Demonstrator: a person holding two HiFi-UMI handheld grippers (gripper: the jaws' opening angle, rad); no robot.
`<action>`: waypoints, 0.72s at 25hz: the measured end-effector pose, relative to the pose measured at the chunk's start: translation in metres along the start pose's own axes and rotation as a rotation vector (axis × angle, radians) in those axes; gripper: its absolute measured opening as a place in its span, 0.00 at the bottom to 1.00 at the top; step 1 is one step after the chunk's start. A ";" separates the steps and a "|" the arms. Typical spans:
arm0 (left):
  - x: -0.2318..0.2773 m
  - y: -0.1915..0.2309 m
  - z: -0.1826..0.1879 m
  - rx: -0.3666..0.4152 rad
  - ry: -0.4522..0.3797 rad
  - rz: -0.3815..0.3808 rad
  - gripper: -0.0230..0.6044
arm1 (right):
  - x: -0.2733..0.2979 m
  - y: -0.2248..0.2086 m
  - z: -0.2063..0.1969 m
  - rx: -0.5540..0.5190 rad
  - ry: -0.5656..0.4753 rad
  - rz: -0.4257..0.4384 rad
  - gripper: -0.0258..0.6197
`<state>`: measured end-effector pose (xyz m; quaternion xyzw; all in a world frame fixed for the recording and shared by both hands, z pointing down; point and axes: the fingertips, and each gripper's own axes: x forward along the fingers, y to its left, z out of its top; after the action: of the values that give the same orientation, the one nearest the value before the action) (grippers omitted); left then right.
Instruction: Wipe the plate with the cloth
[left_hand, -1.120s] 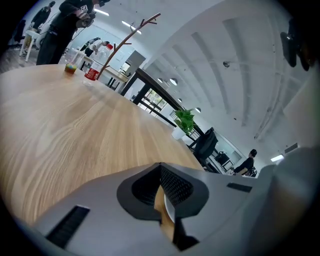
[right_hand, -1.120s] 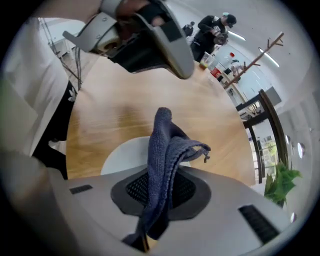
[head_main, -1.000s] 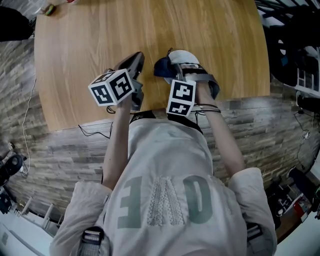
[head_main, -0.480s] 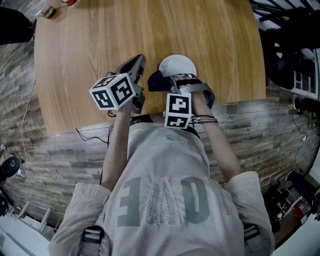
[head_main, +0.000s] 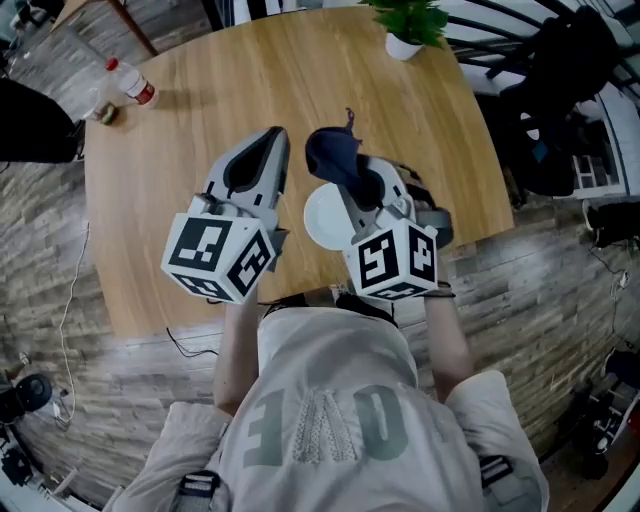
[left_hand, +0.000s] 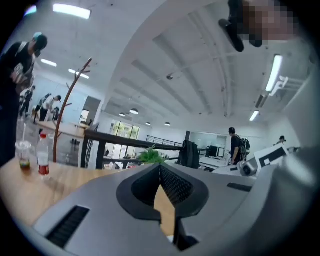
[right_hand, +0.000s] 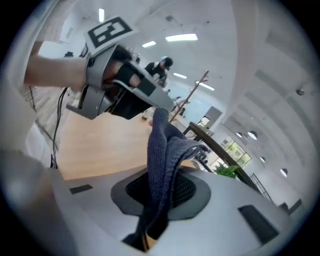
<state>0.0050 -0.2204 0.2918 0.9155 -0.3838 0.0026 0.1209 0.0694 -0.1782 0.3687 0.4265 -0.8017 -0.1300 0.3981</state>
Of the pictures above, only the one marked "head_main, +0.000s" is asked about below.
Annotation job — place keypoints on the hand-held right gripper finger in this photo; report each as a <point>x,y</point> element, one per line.
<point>397,185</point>
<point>352,220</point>

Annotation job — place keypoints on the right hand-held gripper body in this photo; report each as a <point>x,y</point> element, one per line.
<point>382,260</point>

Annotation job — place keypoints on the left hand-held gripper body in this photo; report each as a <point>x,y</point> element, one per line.
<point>200,245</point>

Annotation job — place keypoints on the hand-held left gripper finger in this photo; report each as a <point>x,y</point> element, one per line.
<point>281,170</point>
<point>216,172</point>

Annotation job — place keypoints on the white round plate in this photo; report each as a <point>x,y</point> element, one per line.
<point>322,220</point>

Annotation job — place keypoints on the dark blue cloth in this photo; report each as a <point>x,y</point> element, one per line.
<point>332,155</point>

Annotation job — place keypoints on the person's right forearm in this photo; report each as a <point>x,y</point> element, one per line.
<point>447,345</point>

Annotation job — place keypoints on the person's left forearm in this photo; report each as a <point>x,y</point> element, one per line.
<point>237,355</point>

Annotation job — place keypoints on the person's black trousers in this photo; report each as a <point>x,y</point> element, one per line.
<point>365,306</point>

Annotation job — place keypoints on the person's light shoe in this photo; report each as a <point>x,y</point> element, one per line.
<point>340,289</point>

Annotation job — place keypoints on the black wristband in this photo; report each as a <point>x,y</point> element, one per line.
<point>440,294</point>

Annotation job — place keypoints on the clear plastic bottle red label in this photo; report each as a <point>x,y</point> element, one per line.
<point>132,85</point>

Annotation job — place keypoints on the clear plastic cup with straw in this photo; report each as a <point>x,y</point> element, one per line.
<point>102,110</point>

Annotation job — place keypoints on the person's grey lettered shirt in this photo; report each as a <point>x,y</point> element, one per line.
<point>325,400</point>

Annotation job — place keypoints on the green plant in white pot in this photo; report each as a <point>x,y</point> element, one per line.
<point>410,22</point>

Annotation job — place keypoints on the brown wooden coat rack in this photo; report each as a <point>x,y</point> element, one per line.
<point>132,25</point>

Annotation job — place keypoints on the black metal railing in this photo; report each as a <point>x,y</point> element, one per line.
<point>490,30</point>

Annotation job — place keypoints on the black office chair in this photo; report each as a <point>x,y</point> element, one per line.
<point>560,100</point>

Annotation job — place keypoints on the white wooden chair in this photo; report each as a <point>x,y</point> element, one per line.
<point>597,175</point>

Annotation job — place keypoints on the black round device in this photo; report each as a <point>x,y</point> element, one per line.
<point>30,395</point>

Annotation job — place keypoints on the white desk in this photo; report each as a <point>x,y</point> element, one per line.
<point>625,130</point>

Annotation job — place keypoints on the black wheeled equipment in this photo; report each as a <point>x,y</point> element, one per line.
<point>607,420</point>

